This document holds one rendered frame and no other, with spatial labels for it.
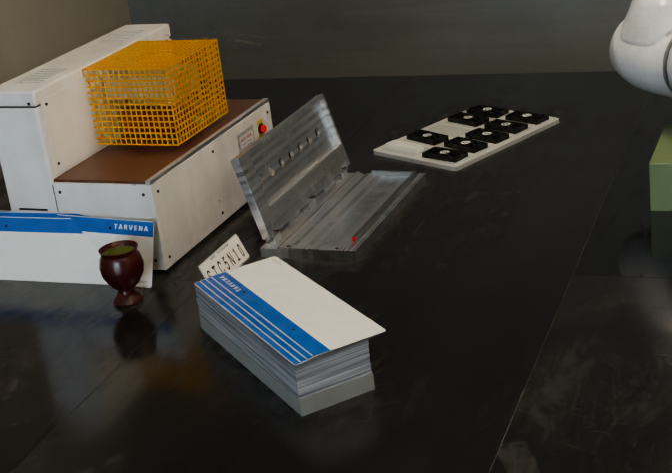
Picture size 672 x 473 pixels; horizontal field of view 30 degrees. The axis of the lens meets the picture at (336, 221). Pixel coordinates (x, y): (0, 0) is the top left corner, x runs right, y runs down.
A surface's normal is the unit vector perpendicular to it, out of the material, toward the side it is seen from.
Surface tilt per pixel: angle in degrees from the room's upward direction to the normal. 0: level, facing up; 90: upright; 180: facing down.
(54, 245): 63
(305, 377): 90
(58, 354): 0
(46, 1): 90
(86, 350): 0
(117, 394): 0
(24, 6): 90
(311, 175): 74
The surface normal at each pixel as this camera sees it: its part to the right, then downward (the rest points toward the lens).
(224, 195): 0.92, 0.04
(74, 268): -0.36, -0.08
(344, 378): 0.48, 0.27
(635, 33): -0.89, 0.03
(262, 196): 0.85, -0.21
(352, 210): -0.11, -0.92
